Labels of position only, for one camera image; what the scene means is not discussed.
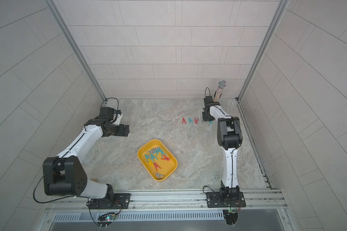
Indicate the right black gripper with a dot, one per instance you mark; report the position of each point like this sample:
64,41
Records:
206,117

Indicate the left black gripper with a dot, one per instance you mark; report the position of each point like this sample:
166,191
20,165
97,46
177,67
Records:
121,132

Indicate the yellow plastic storage box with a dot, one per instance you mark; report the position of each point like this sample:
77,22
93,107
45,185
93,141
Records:
155,148

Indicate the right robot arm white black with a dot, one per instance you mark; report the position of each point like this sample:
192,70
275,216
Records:
229,138

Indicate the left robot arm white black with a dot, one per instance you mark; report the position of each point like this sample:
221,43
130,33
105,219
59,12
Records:
64,174

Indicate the yellow clothespin in box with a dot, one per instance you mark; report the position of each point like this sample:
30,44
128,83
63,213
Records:
150,163

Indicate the grey clothespin in box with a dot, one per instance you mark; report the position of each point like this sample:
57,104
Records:
160,176

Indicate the glitter microphone on black stand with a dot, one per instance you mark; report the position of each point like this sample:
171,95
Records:
221,85

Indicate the left green circuit board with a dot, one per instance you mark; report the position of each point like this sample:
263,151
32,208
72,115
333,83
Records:
106,219

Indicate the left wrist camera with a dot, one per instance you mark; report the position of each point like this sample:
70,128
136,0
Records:
118,116

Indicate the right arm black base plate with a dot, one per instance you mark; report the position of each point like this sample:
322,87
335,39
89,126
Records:
215,200

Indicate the aluminium mounting rail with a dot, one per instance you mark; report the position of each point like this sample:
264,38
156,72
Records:
175,200

